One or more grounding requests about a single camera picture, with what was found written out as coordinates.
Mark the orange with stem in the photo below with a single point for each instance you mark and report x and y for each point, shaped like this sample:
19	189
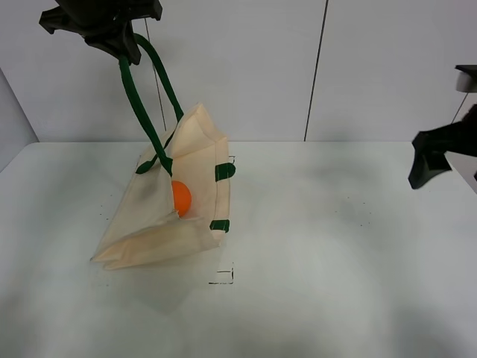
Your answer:
182	197

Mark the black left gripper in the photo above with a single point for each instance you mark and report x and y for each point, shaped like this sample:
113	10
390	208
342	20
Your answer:
104	24

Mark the cream linen bag green handles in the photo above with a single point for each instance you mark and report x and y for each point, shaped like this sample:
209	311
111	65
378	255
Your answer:
146	228

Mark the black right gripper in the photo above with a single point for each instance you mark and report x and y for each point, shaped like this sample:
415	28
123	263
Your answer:
430	148

